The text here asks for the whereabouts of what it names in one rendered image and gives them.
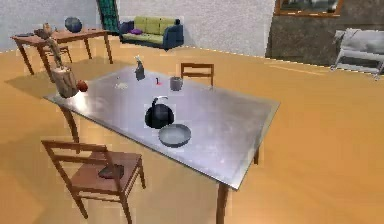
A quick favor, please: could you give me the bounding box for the green and blue sofa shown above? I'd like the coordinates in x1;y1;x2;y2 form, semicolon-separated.
118;16;185;51

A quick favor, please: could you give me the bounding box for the grey armchair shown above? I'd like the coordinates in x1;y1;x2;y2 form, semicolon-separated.
330;27;384;81

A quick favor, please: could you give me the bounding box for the wooden framed picture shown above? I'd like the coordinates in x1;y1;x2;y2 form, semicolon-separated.
274;0;345;18

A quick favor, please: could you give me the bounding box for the dark blue round ball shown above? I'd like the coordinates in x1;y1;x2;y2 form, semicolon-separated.
64;16;83;34

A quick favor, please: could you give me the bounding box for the black round kettle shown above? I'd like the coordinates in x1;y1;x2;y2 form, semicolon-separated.
144;95;176;130

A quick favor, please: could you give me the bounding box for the dark spray bottle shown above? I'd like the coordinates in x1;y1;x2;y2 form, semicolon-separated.
134;55;146;82

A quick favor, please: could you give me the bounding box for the brown wooden side table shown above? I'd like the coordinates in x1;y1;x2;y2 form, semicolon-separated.
10;27;114;84

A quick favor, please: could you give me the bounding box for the grey metal dining table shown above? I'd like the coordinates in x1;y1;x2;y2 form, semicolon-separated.
43;65;281;224

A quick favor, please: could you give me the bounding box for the green patterned door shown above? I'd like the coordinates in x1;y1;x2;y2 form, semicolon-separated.
96;0;120;34

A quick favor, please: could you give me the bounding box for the grey round bowl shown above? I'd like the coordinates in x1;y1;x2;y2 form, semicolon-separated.
158;123;193;149

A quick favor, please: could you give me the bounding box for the red apple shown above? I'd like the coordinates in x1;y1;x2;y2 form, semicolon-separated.
76;79;89;93

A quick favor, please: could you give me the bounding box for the grey cup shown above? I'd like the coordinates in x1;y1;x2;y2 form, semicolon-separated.
169;76;184;92

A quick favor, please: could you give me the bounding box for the brown wooden chair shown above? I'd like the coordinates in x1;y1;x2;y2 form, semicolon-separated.
40;139;147;224
43;45;73;65
180;62;215;88

